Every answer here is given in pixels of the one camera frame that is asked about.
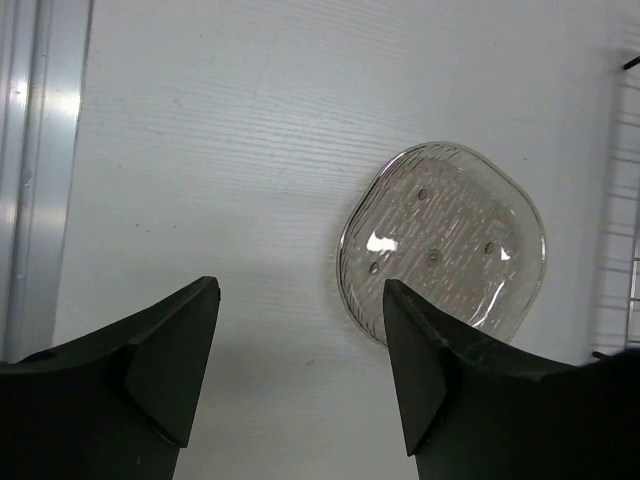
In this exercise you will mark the chrome wire dish rack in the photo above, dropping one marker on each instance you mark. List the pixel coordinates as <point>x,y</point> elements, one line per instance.
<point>616,306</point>

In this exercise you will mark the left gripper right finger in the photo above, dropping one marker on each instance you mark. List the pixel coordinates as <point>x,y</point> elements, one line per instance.
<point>473,407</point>

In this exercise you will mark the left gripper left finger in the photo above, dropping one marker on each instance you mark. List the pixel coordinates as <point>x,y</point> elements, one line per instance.
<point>118,403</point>

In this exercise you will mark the clear glass plate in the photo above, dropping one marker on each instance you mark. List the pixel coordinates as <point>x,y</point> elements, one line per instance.
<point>451,225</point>

